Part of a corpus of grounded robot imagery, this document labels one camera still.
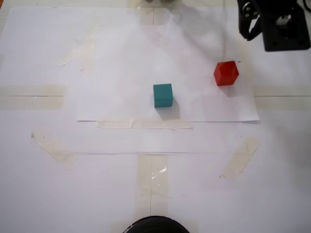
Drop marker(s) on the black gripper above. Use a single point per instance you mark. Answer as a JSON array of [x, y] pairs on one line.
[[247, 17]]

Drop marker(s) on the red cube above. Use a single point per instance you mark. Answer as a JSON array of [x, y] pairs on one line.
[[227, 74]]

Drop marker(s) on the teal blue cube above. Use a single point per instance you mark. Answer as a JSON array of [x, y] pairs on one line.
[[162, 95]]

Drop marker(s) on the small white paper sheet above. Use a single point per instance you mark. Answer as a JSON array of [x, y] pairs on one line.
[[126, 72]]

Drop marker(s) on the large white paper sheet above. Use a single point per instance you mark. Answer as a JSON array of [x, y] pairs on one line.
[[36, 48], [73, 194]]

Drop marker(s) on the black round stand base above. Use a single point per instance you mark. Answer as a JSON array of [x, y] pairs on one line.
[[156, 227]]

